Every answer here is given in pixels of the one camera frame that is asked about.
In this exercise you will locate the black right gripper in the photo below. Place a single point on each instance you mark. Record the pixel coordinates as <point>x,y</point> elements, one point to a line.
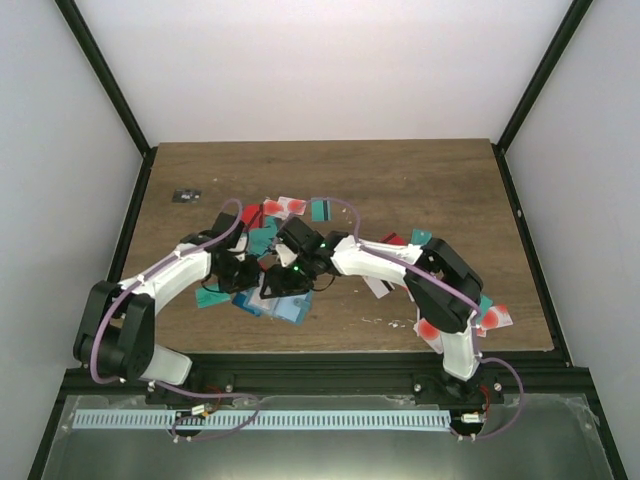
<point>280,282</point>

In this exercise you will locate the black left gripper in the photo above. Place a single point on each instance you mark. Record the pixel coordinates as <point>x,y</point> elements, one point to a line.
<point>249,281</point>

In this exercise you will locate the light blue card holder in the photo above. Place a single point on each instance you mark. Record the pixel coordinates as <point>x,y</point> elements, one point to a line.
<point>292,309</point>

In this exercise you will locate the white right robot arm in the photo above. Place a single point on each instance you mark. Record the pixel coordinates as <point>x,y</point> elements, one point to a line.
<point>446,291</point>

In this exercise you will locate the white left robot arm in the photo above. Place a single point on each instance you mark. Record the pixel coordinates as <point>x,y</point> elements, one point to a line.
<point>116,338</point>

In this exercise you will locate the white card red circles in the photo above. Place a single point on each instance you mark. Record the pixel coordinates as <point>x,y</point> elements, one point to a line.
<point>283,207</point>

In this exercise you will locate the teal card with black stripe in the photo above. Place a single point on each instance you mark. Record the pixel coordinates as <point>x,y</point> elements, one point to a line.
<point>321,210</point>

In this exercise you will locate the small black card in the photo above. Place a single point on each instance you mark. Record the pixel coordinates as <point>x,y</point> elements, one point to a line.
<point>186,195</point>

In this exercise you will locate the white card large red circle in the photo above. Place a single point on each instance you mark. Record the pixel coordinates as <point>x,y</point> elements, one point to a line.
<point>429,334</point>

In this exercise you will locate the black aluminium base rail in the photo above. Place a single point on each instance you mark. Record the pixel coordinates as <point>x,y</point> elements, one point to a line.
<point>418,375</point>

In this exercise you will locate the light blue slotted cable duct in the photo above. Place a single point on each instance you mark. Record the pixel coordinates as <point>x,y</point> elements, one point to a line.
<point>334,420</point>

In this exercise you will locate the black frame post left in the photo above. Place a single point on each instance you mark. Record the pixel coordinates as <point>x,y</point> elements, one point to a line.
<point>93,54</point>

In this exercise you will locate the black frame post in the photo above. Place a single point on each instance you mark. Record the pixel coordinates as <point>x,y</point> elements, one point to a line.
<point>561,39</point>
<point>93,54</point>

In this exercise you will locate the black frame post right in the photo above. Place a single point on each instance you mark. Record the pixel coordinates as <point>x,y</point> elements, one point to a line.
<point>561,39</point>

